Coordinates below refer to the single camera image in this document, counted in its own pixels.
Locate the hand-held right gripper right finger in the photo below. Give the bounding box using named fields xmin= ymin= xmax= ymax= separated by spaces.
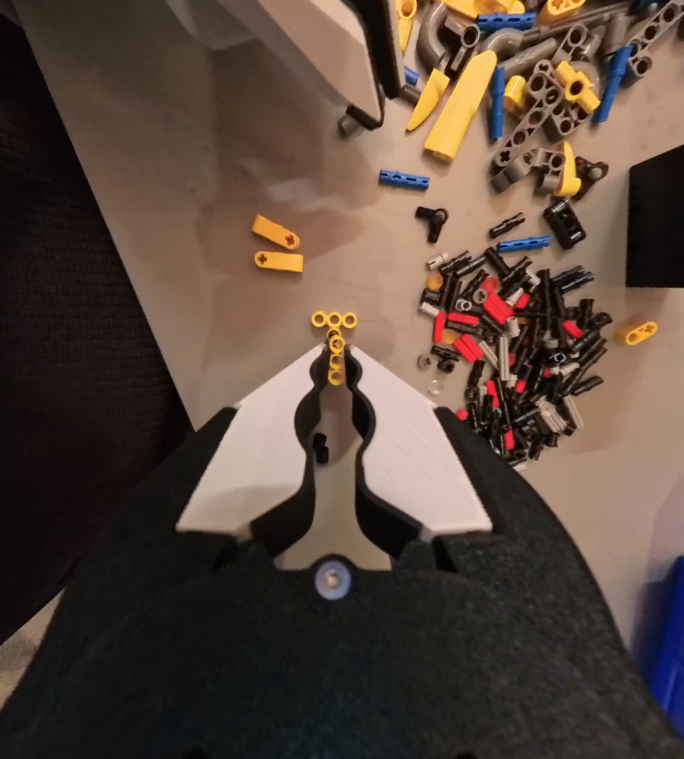
xmin=343 ymin=346 xmax=493 ymax=562

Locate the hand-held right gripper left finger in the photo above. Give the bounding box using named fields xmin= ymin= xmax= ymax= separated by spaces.
xmin=176 ymin=343 xmax=327 ymax=559

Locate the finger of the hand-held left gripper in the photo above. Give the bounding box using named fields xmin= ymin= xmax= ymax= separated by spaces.
xmin=188 ymin=0 xmax=408 ymax=130

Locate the yellow T-shaped beam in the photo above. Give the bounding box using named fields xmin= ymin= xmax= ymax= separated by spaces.
xmin=311 ymin=311 xmax=358 ymax=387

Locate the pile of black red pins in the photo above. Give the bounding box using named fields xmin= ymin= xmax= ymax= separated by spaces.
xmin=418 ymin=248 xmax=614 ymax=470

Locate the pile of mixed building pieces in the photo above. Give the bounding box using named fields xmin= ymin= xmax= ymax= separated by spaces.
xmin=398 ymin=0 xmax=684 ymax=199

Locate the yellow thin liftarm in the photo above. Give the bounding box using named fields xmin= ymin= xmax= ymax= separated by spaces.
xmin=252 ymin=215 xmax=301 ymax=251
xmin=254 ymin=251 xmax=305 ymax=273

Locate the black angled connector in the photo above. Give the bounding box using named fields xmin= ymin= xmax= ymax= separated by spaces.
xmin=415 ymin=206 xmax=450 ymax=244

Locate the small yellow two-hole beam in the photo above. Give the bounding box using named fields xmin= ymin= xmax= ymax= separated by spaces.
xmin=616 ymin=321 xmax=658 ymax=346

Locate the small black beam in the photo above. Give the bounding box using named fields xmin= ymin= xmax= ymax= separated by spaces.
xmin=542 ymin=198 xmax=587 ymax=250

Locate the black perforated block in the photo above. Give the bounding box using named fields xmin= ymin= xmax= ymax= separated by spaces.
xmin=625 ymin=127 xmax=684 ymax=289

